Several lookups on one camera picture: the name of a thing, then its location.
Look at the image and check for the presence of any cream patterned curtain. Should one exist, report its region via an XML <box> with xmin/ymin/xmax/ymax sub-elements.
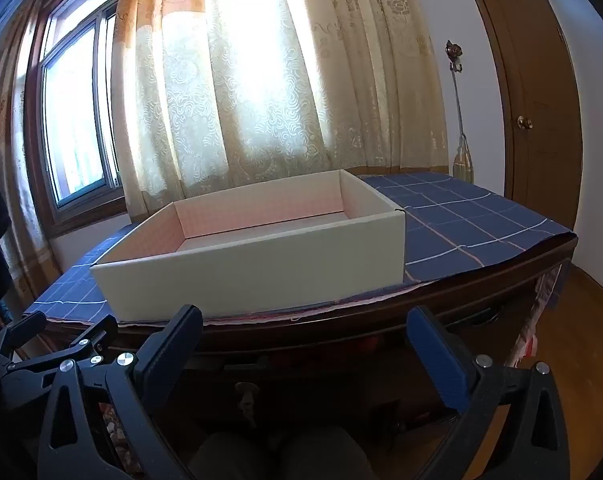
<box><xmin>0</xmin><ymin>0</ymin><xmax>62</xmax><ymax>291</ymax></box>
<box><xmin>109</xmin><ymin>0</ymin><xmax>449</xmax><ymax>221</ymax></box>

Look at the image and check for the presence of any dark wooden desk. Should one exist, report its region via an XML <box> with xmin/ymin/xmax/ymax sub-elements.
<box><xmin>32</xmin><ymin>232</ymin><xmax>579</xmax><ymax>441</ymax></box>

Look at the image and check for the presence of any small metal object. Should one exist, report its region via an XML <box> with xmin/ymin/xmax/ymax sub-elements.
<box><xmin>234</xmin><ymin>382</ymin><xmax>260</xmax><ymax>428</ymax></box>

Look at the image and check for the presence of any dark rounded cloth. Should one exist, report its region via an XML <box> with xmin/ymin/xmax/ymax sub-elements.
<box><xmin>189</xmin><ymin>425</ymin><xmax>377</xmax><ymax>480</ymax></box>

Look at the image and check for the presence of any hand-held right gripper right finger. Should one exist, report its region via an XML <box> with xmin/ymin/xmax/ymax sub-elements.
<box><xmin>405</xmin><ymin>305</ymin><xmax>572</xmax><ymax>480</ymax></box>

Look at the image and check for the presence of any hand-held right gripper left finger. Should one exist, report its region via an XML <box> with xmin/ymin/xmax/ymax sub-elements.
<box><xmin>38</xmin><ymin>304</ymin><xmax>203</xmax><ymax>480</ymax></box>

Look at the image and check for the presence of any wooden framed window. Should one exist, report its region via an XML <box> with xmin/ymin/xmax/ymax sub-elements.
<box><xmin>29</xmin><ymin>0</ymin><xmax>132</xmax><ymax>233</ymax></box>

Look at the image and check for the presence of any white cardboard box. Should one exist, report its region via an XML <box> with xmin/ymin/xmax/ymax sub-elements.
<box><xmin>89</xmin><ymin>169</ymin><xmax>407</xmax><ymax>322</ymax></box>

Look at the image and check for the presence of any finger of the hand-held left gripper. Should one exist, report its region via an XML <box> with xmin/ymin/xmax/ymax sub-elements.
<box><xmin>0</xmin><ymin>312</ymin><xmax>47</xmax><ymax>361</ymax></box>
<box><xmin>2</xmin><ymin>315</ymin><xmax>118</xmax><ymax>396</ymax></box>

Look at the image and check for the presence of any dark wooden table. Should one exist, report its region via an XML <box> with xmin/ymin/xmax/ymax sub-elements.
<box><xmin>116</xmin><ymin>260</ymin><xmax>569</xmax><ymax>371</ymax></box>

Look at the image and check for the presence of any brown wooden door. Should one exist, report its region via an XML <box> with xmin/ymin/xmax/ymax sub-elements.
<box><xmin>456</xmin><ymin>0</ymin><xmax>582</xmax><ymax>231</ymax></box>

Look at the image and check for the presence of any blue plaid tablecloth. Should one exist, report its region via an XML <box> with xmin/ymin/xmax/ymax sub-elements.
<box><xmin>24</xmin><ymin>172</ymin><xmax>577</xmax><ymax>323</ymax></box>

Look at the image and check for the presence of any metal wall hook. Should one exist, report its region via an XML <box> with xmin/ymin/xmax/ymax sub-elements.
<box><xmin>444</xmin><ymin>40</ymin><xmax>465</xmax><ymax>72</ymax></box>

